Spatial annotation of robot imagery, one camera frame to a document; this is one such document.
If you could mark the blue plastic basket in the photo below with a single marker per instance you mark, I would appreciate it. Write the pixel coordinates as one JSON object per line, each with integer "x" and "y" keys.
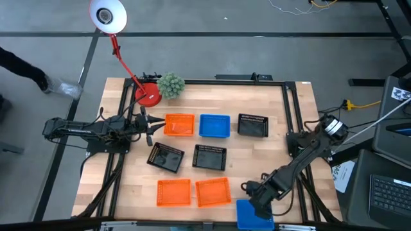
{"x": 245, "y": 216}
{"x": 214, "y": 126}

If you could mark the person's foot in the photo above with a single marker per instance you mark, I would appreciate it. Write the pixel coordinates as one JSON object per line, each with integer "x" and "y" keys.
{"x": 64, "y": 87}

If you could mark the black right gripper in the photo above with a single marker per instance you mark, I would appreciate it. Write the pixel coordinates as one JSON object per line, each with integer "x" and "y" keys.
{"x": 261, "y": 195}

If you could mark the silver metal bracket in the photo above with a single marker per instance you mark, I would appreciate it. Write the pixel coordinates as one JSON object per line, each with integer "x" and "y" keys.
{"x": 118, "y": 224}
{"x": 297, "y": 227}

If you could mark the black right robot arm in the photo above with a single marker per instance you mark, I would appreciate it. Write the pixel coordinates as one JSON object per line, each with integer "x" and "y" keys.
{"x": 308, "y": 150}

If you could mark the dark grey side desk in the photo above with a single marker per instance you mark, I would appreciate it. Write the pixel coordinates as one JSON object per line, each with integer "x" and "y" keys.
{"x": 387, "y": 144}

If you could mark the green spiky ball plant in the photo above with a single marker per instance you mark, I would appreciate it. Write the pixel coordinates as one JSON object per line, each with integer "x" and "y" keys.
{"x": 171, "y": 85}

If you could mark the black aluminium table frame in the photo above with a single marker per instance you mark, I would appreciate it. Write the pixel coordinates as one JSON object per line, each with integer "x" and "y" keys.
{"x": 224, "y": 82}

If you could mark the black desk leg frame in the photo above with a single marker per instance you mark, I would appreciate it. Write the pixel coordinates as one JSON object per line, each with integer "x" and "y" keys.
{"x": 390, "y": 25}

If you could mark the person's leg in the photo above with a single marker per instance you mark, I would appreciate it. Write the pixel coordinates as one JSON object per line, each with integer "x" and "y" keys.
{"x": 19, "y": 65}

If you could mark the black plastic basket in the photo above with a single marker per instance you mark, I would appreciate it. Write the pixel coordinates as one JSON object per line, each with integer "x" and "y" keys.
{"x": 166, "y": 157}
{"x": 209, "y": 158}
{"x": 253, "y": 125}

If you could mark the white printed paper sheet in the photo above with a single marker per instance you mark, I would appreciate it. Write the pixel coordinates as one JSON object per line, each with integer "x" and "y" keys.
{"x": 343, "y": 176}

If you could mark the grey stand foot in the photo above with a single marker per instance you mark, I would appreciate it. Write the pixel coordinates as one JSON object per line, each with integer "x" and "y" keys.
{"x": 11, "y": 148}

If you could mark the black and white tag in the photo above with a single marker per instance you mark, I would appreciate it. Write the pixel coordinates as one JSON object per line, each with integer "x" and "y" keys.
{"x": 399, "y": 93}

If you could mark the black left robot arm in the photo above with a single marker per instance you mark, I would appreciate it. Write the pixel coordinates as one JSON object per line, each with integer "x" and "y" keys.
{"x": 80, "y": 130}

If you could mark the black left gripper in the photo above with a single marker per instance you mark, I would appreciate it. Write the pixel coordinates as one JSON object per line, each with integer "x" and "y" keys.
{"x": 141, "y": 125}

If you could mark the red desk lamp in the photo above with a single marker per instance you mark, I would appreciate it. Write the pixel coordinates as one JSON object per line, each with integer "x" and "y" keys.
{"x": 107, "y": 16}

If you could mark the orange plastic basket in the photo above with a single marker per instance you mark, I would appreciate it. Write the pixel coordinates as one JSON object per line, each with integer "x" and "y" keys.
{"x": 213, "y": 192}
{"x": 174, "y": 193}
{"x": 180, "y": 125}

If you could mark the white rod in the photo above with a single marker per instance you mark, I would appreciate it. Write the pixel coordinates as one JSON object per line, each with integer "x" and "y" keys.
{"x": 375, "y": 123}

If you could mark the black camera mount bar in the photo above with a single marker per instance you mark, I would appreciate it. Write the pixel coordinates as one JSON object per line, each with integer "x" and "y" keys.
{"x": 239, "y": 77}

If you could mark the black laptop keyboard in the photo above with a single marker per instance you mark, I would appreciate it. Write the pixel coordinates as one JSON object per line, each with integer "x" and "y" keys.
{"x": 390, "y": 195}

